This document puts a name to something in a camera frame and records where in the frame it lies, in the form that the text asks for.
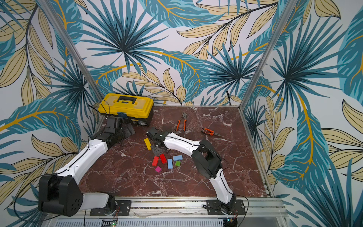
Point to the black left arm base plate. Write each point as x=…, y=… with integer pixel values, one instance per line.
x=115, y=208

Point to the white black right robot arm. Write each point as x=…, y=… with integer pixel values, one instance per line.
x=207, y=161

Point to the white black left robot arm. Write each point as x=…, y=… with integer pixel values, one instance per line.
x=60, y=194

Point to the light blue upright block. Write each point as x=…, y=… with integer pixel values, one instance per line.
x=170, y=164

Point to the light blue flat block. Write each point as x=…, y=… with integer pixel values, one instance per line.
x=177, y=158

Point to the silver left corner post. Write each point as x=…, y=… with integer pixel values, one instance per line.
x=60, y=25

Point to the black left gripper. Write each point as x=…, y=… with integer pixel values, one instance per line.
x=127, y=132

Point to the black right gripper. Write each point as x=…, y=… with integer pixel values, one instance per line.
x=156, y=143

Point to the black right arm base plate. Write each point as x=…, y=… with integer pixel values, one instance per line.
x=216, y=207

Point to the orange groove joint pliers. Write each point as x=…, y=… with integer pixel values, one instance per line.
x=182, y=120

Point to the aluminium front rail frame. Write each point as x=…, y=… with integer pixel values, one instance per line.
x=179, y=212

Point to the yellow black toolbox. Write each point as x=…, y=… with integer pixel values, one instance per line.
x=137, y=110

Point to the yellow short block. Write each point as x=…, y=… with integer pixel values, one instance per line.
x=148, y=144

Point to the magenta small cube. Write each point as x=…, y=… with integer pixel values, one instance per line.
x=158, y=169

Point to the silver aluminium corner post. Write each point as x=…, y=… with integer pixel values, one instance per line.
x=289, y=7

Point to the orange needle nose pliers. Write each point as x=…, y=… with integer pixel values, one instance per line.
x=210, y=132

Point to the red block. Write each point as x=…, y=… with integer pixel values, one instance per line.
x=155, y=161
x=163, y=159

